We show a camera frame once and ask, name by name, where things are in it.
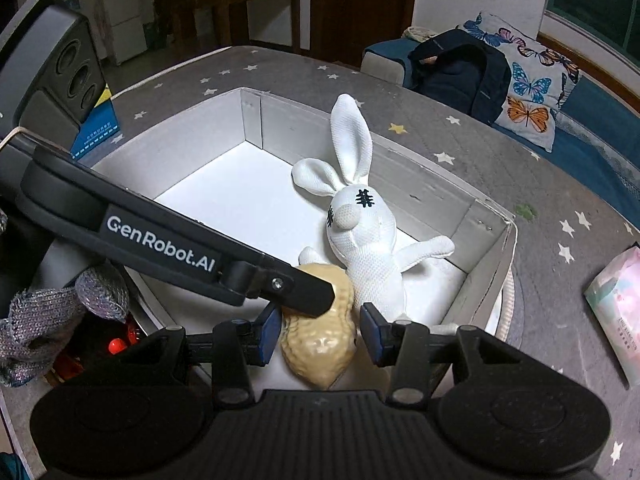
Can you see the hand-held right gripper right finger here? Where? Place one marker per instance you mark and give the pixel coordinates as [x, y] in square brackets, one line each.
[372, 340]

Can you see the window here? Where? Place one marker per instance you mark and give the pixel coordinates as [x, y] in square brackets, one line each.
[595, 0]

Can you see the beige peanut toy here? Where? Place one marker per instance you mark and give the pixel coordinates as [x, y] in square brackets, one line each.
[320, 350]

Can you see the butterfly print pillow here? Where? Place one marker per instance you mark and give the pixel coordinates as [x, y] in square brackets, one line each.
[535, 85]

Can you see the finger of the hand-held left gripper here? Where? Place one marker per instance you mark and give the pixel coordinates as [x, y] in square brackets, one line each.
[300, 292]

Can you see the white cardboard box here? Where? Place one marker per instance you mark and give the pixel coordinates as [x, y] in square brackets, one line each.
[225, 180]

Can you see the brown wooden door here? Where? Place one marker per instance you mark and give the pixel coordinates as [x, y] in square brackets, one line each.
[365, 5]

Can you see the white rabbit plush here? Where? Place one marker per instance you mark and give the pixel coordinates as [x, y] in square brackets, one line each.
[365, 240]

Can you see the blue sofa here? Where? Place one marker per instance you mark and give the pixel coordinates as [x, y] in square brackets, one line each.
[595, 160]

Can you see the patterned round cushion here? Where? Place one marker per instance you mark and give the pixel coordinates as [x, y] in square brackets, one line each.
[417, 34]

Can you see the grey star-print table cover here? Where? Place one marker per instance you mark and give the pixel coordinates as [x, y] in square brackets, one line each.
[450, 125]

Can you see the pastel tissue packet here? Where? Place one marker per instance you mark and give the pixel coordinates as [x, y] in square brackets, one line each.
[617, 310]

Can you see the blue spotted tissue box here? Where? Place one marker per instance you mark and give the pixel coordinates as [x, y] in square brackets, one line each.
[95, 125]

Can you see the dark blue backpack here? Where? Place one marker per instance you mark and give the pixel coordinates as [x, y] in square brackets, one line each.
[460, 77]

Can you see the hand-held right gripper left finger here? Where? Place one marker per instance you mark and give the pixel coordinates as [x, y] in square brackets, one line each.
[267, 335]

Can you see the white fridge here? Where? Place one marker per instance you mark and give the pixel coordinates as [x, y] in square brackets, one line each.
[122, 10]

